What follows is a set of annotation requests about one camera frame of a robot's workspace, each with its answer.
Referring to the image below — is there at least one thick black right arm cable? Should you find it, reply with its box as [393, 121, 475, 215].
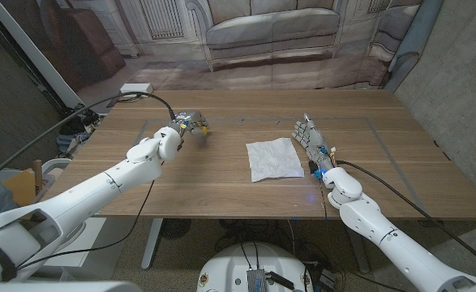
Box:
[335, 160, 476, 273]

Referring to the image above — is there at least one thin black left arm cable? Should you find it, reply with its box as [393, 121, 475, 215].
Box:
[16, 180, 157, 271]

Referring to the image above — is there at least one white power strip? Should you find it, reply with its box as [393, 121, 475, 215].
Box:
[119, 83, 154, 99]

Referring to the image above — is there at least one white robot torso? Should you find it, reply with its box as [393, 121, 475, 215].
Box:
[196, 242, 315, 292]

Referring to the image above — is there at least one printed sofa room backdrop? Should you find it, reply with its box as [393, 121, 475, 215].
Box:
[0, 0, 425, 110]

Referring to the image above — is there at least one orange cardboard box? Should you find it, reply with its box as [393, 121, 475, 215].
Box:
[2, 169, 38, 206]

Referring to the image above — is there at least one grey table leg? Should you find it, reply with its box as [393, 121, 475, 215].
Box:
[345, 218, 371, 273]

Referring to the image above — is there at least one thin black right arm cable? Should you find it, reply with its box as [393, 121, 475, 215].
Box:
[320, 178, 330, 220]

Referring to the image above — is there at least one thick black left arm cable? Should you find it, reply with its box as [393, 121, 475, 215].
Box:
[0, 92, 177, 191]

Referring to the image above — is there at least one white chair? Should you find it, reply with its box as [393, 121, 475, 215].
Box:
[30, 157, 72, 204]

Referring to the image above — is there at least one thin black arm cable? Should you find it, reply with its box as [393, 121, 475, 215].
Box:
[16, 180, 157, 271]
[320, 178, 330, 220]

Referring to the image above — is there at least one grey finned electronics box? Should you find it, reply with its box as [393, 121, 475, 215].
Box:
[246, 268, 268, 292]

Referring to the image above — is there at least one wooden handle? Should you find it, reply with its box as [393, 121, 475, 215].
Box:
[32, 159, 44, 195]

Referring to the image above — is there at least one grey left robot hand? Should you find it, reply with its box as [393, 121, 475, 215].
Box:
[168, 109, 211, 141]

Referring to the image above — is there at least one white backdrop frame pole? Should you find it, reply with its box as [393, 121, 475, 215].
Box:
[0, 0, 84, 109]

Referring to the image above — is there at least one grey blue rolled sheet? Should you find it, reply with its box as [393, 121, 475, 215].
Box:
[383, 0, 444, 92]

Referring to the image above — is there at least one white tissue paper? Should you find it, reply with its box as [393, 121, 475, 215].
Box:
[245, 137, 306, 183]

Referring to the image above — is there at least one white floor panel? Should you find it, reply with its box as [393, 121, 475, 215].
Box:
[42, 217, 109, 268]

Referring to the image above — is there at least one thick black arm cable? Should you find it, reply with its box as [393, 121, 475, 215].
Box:
[335, 160, 476, 273]
[0, 92, 177, 191]

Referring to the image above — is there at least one dark pile of cables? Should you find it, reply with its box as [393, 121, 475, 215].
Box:
[57, 103, 101, 155]

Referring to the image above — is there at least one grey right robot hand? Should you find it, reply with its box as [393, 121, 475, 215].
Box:
[292, 113, 338, 179]

